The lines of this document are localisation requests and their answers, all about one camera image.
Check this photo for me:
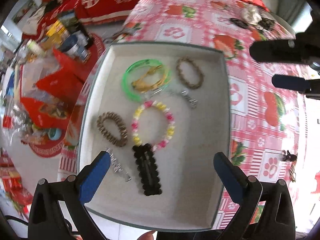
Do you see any pink strawberry tablecloth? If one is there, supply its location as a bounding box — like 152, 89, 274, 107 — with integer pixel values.
58, 0, 306, 232

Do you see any dark patterned scrunchie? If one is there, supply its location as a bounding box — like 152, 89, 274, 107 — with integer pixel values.
257, 17, 275, 31

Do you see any black scalloped snap clip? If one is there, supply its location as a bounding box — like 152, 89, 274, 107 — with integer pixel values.
132, 144, 162, 196

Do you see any black oval hair clip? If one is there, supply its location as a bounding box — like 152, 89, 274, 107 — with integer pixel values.
229, 18, 249, 29

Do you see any yellow snack package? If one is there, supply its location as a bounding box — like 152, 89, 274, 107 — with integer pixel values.
40, 20, 70, 51

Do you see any striped small hair clip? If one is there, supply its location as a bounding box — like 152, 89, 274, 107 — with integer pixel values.
289, 161, 297, 183

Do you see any white jewelry tray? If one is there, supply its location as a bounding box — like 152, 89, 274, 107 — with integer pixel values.
76, 41, 232, 233

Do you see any brown spiral hair tie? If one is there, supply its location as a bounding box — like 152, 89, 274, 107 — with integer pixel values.
96, 111, 129, 148

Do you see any red quilt with characters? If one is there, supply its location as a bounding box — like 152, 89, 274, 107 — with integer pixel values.
22, 0, 139, 41

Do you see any pink yellow beaded bracelet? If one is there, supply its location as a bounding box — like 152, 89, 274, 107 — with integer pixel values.
131, 100, 176, 152

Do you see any silver rhinestone hair pin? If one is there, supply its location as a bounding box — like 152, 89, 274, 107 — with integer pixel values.
181, 90, 197, 108

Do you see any dark blue bottle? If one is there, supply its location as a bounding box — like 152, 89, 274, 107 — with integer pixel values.
59, 34, 92, 62

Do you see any small black claw clip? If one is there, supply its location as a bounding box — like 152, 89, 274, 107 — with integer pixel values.
281, 150, 297, 162

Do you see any cream satin scrunchie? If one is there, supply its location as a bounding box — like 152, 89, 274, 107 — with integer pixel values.
241, 4, 262, 25

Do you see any tan braided bracelet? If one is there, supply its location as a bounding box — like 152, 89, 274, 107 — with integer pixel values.
175, 56, 205, 91

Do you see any green translucent bangle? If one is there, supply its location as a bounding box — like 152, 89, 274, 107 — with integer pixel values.
121, 59, 171, 102

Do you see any silver star hair clip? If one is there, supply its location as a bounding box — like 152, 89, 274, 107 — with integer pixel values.
105, 148, 131, 182

